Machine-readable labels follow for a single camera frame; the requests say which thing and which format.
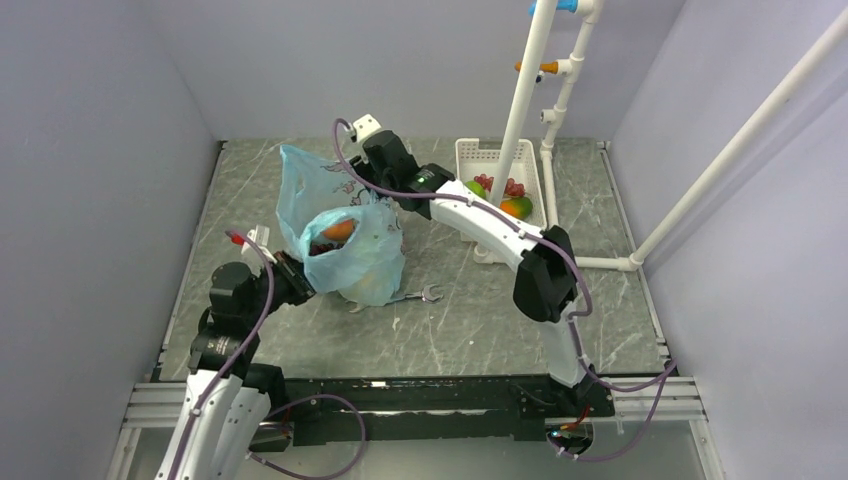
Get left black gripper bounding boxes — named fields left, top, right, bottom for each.
left=243, top=249, right=336, bottom=325

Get light blue cartoon plastic bag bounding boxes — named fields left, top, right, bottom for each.
left=276, top=144, right=405, bottom=307

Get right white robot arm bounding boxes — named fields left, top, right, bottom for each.
left=342, top=125, right=614, bottom=417

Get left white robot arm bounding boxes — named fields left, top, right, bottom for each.
left=156, top=251, right=315, bottom=479

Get dark fake fruit in bag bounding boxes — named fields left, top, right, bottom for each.
left=309, top=242, right=344, bottom=257

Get orange red fake peach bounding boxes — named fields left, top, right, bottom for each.
left=321, top=219, right=357, bottom=243

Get green fake fruit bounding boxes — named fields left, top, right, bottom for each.
left=464, top=180, right=487, bottom=199

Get red fake grapes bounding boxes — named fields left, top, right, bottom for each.
left=474, top=173, right=527, bottom=199

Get orange green fake mango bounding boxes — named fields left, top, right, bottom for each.
left=499, top=196, right=534, bottom=221

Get white perforated plastic basket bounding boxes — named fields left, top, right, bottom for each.
left=455, top=138, right=548, bottom=229

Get silver open-end wrench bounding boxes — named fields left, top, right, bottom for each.
left=385, top=284, right=444, bottom=306

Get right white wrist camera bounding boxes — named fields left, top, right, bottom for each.
left=349, top=114, right=383, bottom=144

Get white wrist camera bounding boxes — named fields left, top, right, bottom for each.
left=349, top=114, right=383, bottom=144
left=230, top=225, right=275, bottom=268

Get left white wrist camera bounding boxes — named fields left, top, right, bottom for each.
left=230, top=225, right=275, bottom=268

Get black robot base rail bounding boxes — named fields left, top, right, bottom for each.
left=250, top=374, right=615, bottom=453

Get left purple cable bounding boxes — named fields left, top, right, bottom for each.
left=165, top=228, right=367, bottom=480

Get purple cable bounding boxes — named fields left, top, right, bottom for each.
left=331, top=117, right=678, bottom=464
left=165, top=228, right=367, bottom=480

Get white PVC pipe frame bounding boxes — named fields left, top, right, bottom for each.
left=472, top=0, right=848, bottom=273

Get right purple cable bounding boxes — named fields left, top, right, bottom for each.
left=331, top=117, right=678, bottom=464

